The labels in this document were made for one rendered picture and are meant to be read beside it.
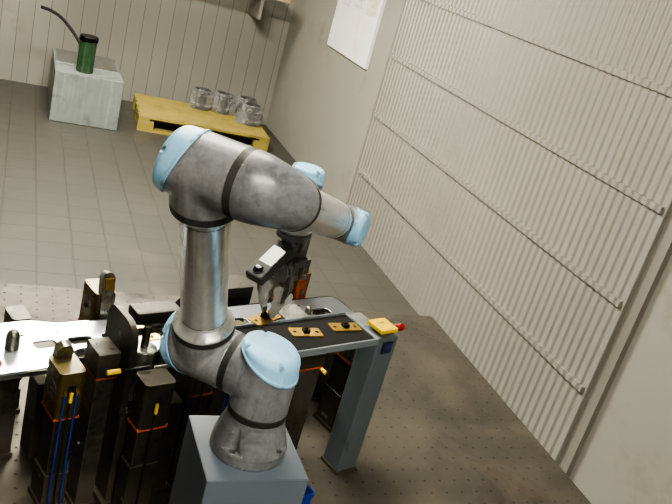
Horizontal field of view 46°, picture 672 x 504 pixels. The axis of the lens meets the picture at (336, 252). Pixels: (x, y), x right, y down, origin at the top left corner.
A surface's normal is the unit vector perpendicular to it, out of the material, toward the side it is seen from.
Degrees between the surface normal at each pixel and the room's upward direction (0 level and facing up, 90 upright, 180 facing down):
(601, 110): 90
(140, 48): 90
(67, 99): 90
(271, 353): 7
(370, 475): 0
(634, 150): 90
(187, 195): 111
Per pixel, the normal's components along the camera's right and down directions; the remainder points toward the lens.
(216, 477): 0.26, -0.90
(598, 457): -0.91, -0.10
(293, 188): 0.71, -0.07
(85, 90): 0.33, 0.43
